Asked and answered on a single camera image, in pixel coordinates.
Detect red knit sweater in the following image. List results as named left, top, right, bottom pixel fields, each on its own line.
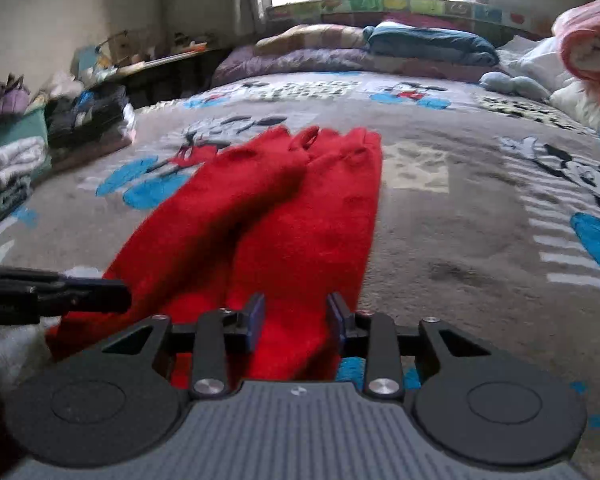
left=46, top=126, right=382, bottom=380

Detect clutter clothes pile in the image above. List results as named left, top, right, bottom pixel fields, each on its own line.
left=0, top=29, right=211, bottom=126

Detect striped dark folded clothes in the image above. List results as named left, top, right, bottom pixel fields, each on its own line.
left=44, top=84, right=129, bottom=150

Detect grey knit folded cloth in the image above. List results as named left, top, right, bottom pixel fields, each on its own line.
left=0, top=176, right=32, bottom=221

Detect pink folded garment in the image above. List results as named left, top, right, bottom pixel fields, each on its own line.
left=50, top=127, right=136, bottom=174

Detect Mickey Mouse grey blanket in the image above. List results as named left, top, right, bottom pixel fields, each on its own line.
left=0, top=73, right=600, bottom=478

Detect teal plastic storage bin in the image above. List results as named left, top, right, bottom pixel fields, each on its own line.
left=0, top=108, right=50, bottom=179

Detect dark side table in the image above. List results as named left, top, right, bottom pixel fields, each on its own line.
left=93, top=47, right=233, bottom=110

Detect purple quilt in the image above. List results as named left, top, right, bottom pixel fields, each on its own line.
left=211, top=46, right=503, bottom=87

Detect light blue plush toy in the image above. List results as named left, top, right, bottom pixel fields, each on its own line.
left=479, top=72, right=550, bottom=102

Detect patterned beige pillow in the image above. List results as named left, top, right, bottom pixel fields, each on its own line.
left=253, top=24, right=366, bottom=55

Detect white duvet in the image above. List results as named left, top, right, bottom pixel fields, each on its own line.
left=496, top=36, right=600, bottom=133

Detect colourful foam bed barrier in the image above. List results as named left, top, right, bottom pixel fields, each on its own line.
left=265, top=0, right=552, bottom=37

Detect pink folded quilt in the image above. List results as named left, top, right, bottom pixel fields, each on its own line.
left=552, top=0, right=600, bottom=103

